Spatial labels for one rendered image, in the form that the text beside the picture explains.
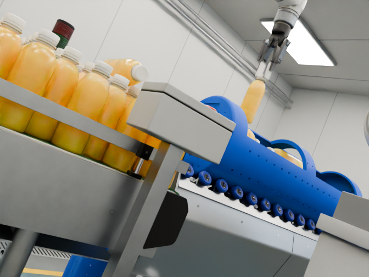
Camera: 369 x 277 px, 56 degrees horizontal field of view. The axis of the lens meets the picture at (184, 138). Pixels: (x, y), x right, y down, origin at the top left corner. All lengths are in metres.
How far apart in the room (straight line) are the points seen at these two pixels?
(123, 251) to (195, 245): 0.40
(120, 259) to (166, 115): 0.30
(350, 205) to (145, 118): 0.57
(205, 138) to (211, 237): 0.46
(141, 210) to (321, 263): 0.48
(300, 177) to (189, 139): 0.69
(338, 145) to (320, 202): 5.19
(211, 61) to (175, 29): 0.85
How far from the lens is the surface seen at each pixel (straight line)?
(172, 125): 0.68
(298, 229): 1.45
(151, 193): 0.73
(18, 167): 0.71
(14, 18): 0.78
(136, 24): 4.88
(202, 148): 0.73
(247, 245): 1.23
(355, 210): 0.98
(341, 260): 0.96
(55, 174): 0.73
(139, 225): 0.74
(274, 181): 1.23
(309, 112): 7.11
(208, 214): 1.07
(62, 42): 1.29
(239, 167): 1.11
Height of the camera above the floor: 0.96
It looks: 5 degrees up
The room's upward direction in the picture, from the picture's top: 24 degrees clockwise
